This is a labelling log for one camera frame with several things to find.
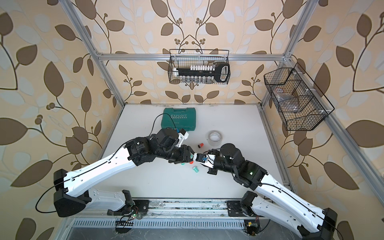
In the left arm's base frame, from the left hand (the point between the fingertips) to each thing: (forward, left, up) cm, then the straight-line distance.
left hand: (194, 156), depth 64 cm
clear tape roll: (+26, -13, -26) cm, 39 cm away
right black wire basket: (+24, -52, +9) cm, 58 cm away
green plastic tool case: (+39, +12, -22) cm, 47 cm away
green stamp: (+4, -1, -26) cm, 26 cm away
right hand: (+3, -2, -4) cm, 5 cm away
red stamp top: (+20, -3, -25) cm, 32 cm away
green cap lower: (-5, +4, +3) cm, 7 cm away
